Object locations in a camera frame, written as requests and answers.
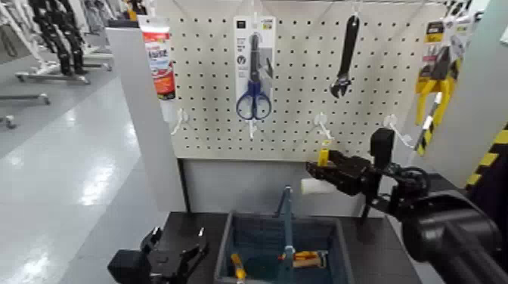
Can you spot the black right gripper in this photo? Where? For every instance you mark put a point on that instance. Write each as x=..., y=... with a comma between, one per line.
x=364, y=176

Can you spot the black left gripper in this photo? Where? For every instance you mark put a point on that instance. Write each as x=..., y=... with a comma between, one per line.
x=168, y=267

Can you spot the yellow paint roller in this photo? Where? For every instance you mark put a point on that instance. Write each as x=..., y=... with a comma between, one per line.
x=313, y=186

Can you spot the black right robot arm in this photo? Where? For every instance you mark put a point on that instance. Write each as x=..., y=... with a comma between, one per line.
x=448, y=234

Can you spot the beige pegboard panel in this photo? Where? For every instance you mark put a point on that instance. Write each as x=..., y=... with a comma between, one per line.
x=309, y=131

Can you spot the white pegboard hook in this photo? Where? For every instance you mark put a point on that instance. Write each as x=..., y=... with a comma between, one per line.
x=321, y=121
x=251, y=129
x=180, y=119
x=392, y=123

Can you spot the grey display stand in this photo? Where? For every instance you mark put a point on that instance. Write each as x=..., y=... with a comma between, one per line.
x=254, y=186

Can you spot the black adjustable wrench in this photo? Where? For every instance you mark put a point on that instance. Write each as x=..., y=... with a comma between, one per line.
x=348, y=43

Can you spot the grey panel with hazard tape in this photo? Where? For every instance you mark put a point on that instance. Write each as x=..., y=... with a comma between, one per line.
x=476, y=99

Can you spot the red white sealant tube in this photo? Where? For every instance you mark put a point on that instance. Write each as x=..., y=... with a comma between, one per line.
x=158, y=59

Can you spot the black robot on stand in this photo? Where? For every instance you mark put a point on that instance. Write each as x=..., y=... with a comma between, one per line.
x=59, y=35

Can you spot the white robot on stand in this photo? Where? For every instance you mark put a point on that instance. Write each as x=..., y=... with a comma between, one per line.
x=20, y=31

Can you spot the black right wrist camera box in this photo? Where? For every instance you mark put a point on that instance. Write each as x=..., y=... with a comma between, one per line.
x=381, y=146

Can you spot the grey metal floor rail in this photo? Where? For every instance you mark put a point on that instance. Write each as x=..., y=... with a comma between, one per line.
x=27, y=98
x=55, y=77

